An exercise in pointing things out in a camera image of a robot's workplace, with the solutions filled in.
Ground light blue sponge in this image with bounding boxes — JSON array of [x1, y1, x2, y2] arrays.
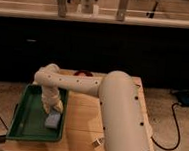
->
[[45, 110, 61, 129]]

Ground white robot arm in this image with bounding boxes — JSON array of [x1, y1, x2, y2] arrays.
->
[[34, 67, 154, 151]]

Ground green plastic tray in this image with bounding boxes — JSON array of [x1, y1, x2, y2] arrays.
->
[[6, 84, 68, 142]]

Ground red bowl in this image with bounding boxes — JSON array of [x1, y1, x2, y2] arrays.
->
[[74, 70, 93, 77]]

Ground small metal cube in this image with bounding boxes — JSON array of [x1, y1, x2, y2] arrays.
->
[[92, 139, 103, 148]]

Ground dark blue floor device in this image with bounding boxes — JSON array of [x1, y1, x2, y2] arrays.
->
[[175, 90, 189, 107]]

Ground long wooden shelf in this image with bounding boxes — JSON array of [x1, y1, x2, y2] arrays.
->
[[0, 0, 189, 29]]

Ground wooden post left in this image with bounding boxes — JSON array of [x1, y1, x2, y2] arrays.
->
[[57, 0, 67, 18]]

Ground wooden post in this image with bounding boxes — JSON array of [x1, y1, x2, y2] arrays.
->
[[57, 0, 67, 18], [116, 0, 128, 21]]

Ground wooden post right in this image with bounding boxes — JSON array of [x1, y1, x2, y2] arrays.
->
[[116, 0, 128, 21]]

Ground black floor cable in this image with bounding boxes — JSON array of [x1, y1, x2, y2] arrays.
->
[[149, 100, 185, 151]]

